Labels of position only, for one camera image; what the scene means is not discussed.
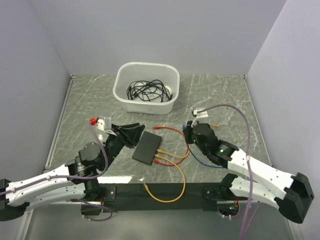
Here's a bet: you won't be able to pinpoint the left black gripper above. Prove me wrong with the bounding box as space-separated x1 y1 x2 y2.
100 123 146 171

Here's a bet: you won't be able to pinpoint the blue ethernet cable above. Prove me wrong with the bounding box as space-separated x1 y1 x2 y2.
183 121 226 169

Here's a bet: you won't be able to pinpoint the black network switch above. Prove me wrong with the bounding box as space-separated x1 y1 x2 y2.
132 131 162 166

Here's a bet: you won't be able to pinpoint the red ethernet cable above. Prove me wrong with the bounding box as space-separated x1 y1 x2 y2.
152 125 191 167

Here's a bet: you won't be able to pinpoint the yellow ethernet cable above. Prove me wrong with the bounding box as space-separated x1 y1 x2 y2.
143 153 187 203
156 122 221 159

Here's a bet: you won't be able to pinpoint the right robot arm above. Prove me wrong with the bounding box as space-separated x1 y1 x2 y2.
182 121 315 224

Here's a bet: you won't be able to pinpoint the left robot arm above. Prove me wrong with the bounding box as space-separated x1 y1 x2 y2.
0 122 145 222

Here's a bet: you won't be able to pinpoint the white plastic tub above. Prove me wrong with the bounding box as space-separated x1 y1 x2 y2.
112 62 180 115

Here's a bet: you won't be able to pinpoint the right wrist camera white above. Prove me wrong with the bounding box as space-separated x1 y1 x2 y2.
192 108 209 120

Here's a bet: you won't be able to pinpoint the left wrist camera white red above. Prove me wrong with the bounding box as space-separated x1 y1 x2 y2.
89 116 117 136

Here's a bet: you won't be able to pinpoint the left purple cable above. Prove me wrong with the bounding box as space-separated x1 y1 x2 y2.
0 124 116 222

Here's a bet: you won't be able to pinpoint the black tangled cables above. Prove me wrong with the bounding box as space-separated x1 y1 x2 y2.
126 79 175 103

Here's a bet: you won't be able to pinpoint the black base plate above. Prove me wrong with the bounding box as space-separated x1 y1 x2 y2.
79 182 251 216

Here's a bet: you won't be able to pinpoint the aluminium rail frame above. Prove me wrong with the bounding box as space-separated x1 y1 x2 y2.
14 73 305 240

